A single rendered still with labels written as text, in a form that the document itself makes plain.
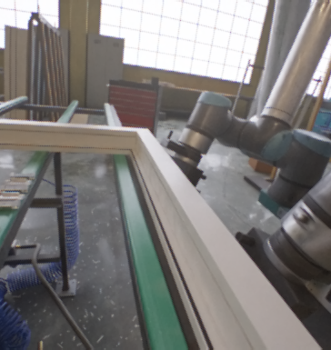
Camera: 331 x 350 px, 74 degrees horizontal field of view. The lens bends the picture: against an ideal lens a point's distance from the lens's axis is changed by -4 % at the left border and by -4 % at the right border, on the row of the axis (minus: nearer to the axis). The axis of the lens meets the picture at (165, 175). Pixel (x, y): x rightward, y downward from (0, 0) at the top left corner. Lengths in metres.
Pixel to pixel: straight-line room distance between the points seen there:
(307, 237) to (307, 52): 0.54
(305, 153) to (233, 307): 0.75
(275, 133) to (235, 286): 0.50
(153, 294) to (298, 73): 0.63
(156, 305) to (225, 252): 0.10
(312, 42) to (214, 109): 0.31
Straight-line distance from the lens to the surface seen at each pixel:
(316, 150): 0.93
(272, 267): 0.36
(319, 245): 0.32
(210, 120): 0.63
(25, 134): 0.75
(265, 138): 0.67
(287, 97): 0.70
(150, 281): 0.31
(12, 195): 0.49
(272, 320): 0.23
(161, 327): 0.28
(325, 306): 1.27
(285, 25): 0.95
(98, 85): 6.94
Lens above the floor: 1.10
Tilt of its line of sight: 23 degrees down
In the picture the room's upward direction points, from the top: 9 degrees clockwise
